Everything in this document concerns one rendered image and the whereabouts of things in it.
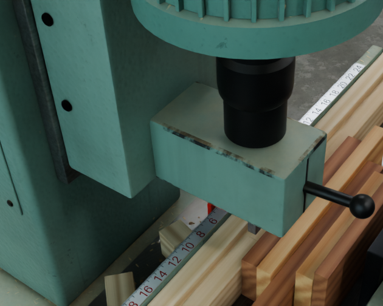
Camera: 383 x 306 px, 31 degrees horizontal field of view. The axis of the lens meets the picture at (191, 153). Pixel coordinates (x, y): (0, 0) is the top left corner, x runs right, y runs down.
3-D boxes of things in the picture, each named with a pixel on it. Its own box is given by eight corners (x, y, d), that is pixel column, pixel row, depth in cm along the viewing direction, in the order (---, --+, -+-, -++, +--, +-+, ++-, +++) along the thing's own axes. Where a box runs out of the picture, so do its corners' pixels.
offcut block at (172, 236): (161, 254, 82) (158, 231, 80) (182, 241, 84) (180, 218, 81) (176, 269, 80) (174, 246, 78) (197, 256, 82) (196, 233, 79)
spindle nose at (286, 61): (266, 161, 53) (269, 27, 45) (203, 135, 56) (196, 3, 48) (305, 121, 56) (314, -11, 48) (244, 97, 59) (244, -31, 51)
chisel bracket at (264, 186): (281, 252, 58) (285, 180, 52) (153, 188, 64) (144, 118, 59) (324, 200, 62) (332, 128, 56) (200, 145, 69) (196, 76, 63)
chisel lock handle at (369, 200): (366, 227, 53) (369, 210, 52) (293, 195, 56) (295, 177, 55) (377, 212, 54) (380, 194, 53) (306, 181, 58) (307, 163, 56)
